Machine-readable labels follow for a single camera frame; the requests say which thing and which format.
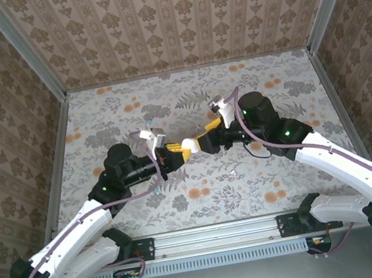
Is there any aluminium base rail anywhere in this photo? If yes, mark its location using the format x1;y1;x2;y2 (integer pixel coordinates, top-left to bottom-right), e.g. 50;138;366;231
78;199;368;274

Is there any floral patterned table cover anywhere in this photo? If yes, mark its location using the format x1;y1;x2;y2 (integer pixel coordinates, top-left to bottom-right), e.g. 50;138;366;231
34;41;372;250

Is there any aluminium side rail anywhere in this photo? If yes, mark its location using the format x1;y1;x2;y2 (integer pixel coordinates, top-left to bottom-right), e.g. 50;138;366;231
20;94;92;246
305;41;372;177

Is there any thin aluminium wall rail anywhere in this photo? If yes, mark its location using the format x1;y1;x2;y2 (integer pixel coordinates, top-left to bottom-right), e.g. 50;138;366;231
65;46;311;95

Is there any thin black cable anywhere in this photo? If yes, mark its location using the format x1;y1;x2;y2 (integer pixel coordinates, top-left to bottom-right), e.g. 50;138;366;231
246;137;273;162

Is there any white earbud charging case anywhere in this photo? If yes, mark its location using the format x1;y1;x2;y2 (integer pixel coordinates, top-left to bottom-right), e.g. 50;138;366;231
179;135;204;158

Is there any grey slotted cable duct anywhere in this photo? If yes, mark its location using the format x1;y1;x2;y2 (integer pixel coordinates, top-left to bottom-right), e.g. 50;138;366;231
73;236;311;278

